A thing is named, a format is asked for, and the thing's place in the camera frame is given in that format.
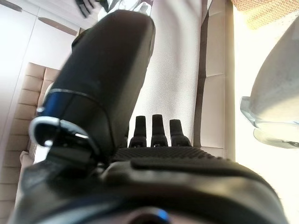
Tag bed with grey cover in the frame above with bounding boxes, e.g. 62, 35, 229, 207
127, 0, 205, 150

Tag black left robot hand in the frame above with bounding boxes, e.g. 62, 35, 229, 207
9, 9, 290, 224

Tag white garment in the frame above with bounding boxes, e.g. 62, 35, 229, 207
97, 0, 154, 16

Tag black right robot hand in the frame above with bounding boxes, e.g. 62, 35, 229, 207
75, 0, 95, 18

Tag beige padded bed frame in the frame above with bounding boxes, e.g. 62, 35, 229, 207
193, 0, 234, 159

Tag brown padded headboard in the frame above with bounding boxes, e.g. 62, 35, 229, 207
0, 62, 61, 210

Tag woven wicker basket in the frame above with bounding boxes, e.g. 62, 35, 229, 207
230, 0, 299, 31

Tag grey left robot leg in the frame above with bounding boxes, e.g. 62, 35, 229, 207
240, 11, 299, 150

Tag brown elongated wall handle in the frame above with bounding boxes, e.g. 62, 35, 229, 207
0, 0, 23, 12
37, 16, 79, 37

